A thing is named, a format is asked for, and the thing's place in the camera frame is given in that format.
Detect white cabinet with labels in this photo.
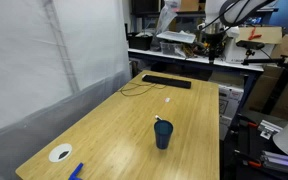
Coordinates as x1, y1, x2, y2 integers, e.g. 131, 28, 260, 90
218, 83, 245, 141

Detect silver metal bracket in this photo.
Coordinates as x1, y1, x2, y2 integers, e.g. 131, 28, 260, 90
257, 119, 283, 140

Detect white workbench shelf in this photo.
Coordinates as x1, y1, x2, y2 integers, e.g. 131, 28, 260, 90
127, 48, 265, 73

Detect white tape roll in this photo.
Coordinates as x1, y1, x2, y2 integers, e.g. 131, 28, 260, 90
48, 143, 74, 164

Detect cardboard box with red clamp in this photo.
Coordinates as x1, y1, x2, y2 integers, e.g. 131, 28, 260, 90
233, 25, 283, 45

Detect clear plastic container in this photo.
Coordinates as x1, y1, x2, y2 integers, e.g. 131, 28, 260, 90
159, 41, 187, 58

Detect dark blue plastic cup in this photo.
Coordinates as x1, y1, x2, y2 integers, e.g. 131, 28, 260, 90
153, 119, 174, 150

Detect black storage bin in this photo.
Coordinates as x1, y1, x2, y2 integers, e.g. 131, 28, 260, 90
127, 32, 153, 51

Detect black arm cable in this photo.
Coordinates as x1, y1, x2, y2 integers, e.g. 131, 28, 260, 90
197, 0, 276, 33

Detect white translucent curtain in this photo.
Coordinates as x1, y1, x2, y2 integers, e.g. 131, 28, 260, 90
0, 0, 133, 180

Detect white flat tray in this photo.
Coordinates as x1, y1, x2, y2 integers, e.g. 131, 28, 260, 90
156, 30, 197, 44

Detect red handled bar clamp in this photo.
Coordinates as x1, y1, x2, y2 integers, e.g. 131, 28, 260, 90
235, 151, 263, 168

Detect thin black keyboard cable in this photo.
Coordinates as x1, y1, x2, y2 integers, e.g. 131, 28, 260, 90
118, 81, 167, 98

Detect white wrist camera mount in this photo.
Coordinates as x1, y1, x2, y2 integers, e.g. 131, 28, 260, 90
225, 26, 241, 39

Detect black stereo camera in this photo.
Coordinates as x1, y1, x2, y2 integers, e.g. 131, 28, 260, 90
236, 39, 266, 51

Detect large brown cardboard boxes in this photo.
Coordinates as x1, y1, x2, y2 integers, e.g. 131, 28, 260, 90
243, 34, 288, 121

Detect silver aluminium extrusion rails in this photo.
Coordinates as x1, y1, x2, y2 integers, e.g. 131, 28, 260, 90
260, 149, 288, 177

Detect clear plastic bag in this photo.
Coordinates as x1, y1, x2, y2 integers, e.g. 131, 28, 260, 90
150, 0, 182, 51

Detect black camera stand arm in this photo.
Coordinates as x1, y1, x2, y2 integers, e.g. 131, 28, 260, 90
242, 49, 288, 72

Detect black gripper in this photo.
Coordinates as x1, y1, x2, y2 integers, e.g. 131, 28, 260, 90
203, 31, 227, 65

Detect black computer keyboard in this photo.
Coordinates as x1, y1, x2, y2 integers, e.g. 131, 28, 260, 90
141, 74, 192, 90

